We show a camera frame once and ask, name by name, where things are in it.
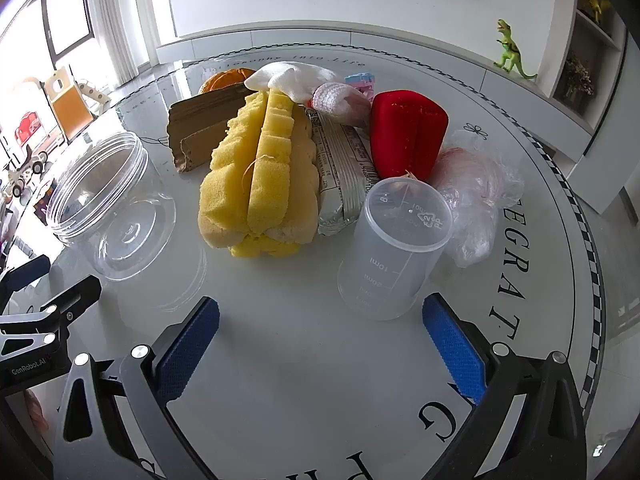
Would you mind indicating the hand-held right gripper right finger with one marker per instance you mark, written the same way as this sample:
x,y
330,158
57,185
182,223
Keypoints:
x,y
455,350

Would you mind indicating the clear plastic jar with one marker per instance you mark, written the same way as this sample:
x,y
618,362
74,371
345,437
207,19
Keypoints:
x,y
115,210

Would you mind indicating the wooden children's chair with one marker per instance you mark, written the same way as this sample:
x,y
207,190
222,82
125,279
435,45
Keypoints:
x,y
70,105

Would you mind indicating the colourful small box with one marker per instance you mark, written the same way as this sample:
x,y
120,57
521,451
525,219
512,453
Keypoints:
x,y
45,202

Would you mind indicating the brown cardboard piece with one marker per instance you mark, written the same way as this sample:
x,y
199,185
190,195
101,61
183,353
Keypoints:
x,y
200,115

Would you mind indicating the wooden toy car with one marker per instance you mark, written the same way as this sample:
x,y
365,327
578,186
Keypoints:
x,y
27,170

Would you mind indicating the red velvet box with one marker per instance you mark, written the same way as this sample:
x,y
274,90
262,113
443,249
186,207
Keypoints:
x,y
407,132

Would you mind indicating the white shelf unit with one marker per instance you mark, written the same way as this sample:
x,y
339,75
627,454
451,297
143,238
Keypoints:
x,y
597,35

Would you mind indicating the window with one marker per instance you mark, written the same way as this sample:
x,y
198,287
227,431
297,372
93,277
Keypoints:
x,y
67,15

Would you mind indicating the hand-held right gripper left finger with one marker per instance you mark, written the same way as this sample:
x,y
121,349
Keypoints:
x,y
190,350

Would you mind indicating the blue and pink toy block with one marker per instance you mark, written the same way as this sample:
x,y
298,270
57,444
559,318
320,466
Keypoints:
x,y
361,81

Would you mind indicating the pink knitted cloth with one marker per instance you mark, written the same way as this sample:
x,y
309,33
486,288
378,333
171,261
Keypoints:
x,y
345,102

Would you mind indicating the clear plastic bag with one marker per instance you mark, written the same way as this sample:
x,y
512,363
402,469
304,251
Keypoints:
x,y
475,195

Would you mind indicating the red toy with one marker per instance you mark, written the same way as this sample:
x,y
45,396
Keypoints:
x,y
30,130

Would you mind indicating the yellow sponge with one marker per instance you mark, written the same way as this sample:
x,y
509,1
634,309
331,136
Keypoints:
x,y
270,170

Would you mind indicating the white cloth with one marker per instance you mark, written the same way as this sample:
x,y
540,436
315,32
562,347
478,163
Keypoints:
x,y
290,77

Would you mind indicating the silver snack packet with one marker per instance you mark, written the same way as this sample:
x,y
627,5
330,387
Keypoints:
x,y
340,170

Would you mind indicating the dried flower bunch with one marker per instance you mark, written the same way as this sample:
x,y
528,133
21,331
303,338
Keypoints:
x,y
579,77

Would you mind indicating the green toy dinosaur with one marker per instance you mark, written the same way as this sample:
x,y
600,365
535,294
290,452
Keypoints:
x,y
510,52

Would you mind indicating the orange round toy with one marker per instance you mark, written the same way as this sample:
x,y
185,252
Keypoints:
x,y
225,79

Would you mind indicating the yellow toy dinosaur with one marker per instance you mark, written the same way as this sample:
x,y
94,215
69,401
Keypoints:
x,y
595,2

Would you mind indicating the translucent measuring cup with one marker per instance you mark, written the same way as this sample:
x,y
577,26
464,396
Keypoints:
x,y
390,260

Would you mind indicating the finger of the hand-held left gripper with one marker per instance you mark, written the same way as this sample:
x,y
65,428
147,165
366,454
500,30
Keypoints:
x,y
30,269
75,296

